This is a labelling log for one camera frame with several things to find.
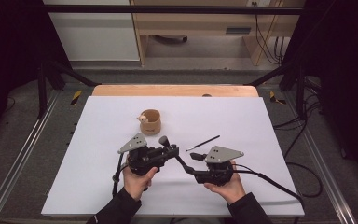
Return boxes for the black curtain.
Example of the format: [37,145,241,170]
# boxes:
[279,0,358,188]
[0,0,73,152]

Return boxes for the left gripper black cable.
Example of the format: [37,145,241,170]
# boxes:
[111,152,129,199]

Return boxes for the black metal crossbar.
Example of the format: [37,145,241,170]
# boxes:
[42,4,306,15]

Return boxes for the tan bag-shaped holder with bear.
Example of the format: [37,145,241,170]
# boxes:
[136,108,162,136]

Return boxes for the black wall cables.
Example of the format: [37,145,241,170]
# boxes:
[251,1,291,66]

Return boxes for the aluminium floor rail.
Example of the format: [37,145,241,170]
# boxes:
[0,90,61,224]
[282,92,358,224]

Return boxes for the light wooden desk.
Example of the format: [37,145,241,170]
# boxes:
[130,0,306,67]

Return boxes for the person's left hand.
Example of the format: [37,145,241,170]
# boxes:
[122,165,159,202]

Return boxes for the thin black makeup brush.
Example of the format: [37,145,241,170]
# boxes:
[185,134,221,153]

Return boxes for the white table mat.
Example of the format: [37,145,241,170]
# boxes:
[40,95,306,218]

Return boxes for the black floor cable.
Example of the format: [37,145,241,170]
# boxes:
[282,119,324,199]

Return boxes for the white cabinet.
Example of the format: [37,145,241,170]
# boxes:
[42,0,141,63]

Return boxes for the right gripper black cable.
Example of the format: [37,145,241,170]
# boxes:
[232,163,306,210]

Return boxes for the wooden table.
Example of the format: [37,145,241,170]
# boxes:
[91,84,260,98]

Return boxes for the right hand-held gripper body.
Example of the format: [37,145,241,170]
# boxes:
[193,145,245,188]

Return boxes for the person's right hand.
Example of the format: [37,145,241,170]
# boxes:
[203,161,247,205]

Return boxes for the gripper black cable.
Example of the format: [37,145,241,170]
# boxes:
[111,152,129,199]
[232,163,306,210]

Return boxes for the black metal stand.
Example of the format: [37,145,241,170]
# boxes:
[36,60,103,119]
[247,60,308,120]

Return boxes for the thick black makeup brush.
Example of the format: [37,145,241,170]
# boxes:
[158,135,172,149]

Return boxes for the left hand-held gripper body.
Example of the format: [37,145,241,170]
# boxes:
[117,133,169,176]

